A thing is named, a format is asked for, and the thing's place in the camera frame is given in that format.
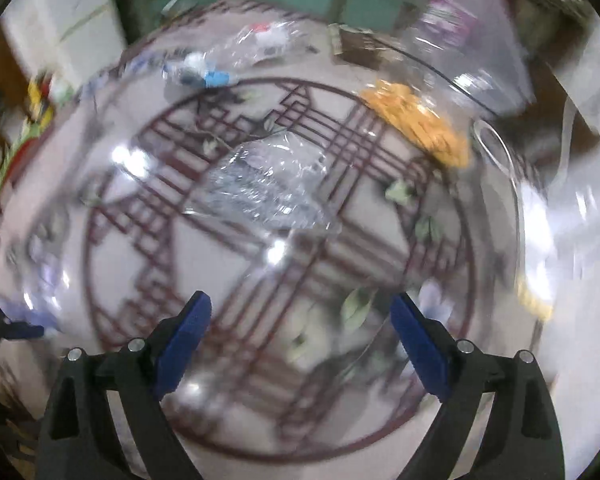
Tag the row of small blue-white wrappers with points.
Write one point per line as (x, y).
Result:
(130, 67)

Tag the large clear purple-label bottle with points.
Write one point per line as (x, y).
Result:
(465, 35)

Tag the crumpled clear plastic wrapper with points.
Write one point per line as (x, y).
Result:
(265, 185)

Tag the yellow wrapper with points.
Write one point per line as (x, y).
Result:
(535, 300)

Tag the large green leaf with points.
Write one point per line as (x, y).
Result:
(356, 307)

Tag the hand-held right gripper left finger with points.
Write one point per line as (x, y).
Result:
(185, 345)

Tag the brown cardboard piece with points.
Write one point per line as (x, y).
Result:
(362, 42)

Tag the red stool with green rim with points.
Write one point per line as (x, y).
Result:
(17, 160)

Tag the white refrigerator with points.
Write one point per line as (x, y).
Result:
(65, 25)

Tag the blue white wrapper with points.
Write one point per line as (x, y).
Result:
(197, 71)

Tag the white paper scrap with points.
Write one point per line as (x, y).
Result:
(434, 300)

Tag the orange yellow snack bag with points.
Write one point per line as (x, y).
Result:
(420, 125)

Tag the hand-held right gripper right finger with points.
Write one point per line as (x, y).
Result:
(425, 345)

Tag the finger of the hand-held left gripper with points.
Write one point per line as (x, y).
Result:
(25, 331)

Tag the yellow toy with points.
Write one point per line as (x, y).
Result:
(41, 102)

